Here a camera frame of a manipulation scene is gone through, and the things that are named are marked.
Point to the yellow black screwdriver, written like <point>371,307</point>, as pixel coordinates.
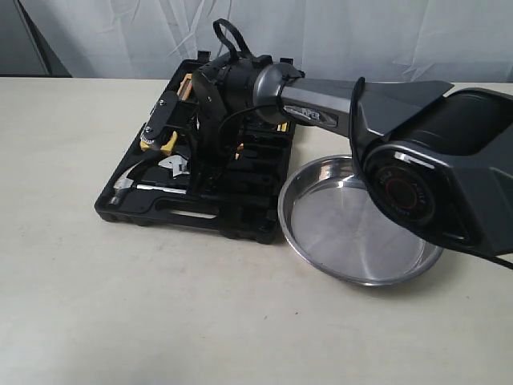
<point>284,127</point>

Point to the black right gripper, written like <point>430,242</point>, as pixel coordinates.
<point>206,120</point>

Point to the yellow tape measure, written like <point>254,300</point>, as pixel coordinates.
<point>146,144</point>

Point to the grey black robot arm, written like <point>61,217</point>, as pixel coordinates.
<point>435,160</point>

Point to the adjustable wrench black handle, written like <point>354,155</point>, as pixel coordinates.
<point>176,165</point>

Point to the yellow handled pliers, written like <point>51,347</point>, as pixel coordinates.
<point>167,148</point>

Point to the black plastic tool case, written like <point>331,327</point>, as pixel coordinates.
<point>245,206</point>

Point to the steel claw hammer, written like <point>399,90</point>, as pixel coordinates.
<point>124,183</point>

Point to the yellow utility knife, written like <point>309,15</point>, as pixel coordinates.
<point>185,88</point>

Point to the round stainless steel tray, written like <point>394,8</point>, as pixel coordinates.
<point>327,217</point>

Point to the white backdrop curtain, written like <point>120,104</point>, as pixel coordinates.
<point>457,41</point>

